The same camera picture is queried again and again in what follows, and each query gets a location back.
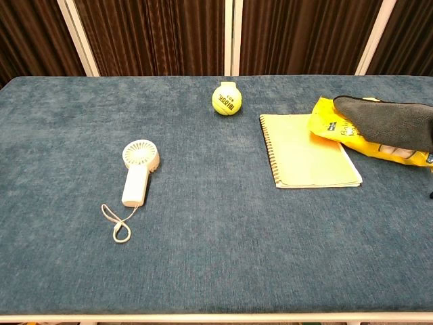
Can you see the brown pleated curtain panel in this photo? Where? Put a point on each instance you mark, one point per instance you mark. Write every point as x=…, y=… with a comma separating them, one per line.
x=412, y=34
x=30, y=34
x=304, y=34
x=152, y=34

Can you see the blue fabric table cover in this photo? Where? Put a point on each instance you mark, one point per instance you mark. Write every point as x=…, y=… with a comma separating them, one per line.
x=216, y=237

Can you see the yellow spiral notebook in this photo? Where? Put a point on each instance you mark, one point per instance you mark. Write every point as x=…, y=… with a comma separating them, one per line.
x=294, y=152

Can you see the white partition post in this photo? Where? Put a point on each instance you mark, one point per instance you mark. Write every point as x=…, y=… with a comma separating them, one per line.
x=81, y=44
x=373, y=37
x=232, y=34

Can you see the dark grey cloth pouch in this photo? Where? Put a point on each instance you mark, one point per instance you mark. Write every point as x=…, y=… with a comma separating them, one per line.
x=382, y=122

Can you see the yellow plastic snack bag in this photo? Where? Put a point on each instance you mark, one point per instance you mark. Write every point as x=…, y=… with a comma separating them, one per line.
x=323, y=125

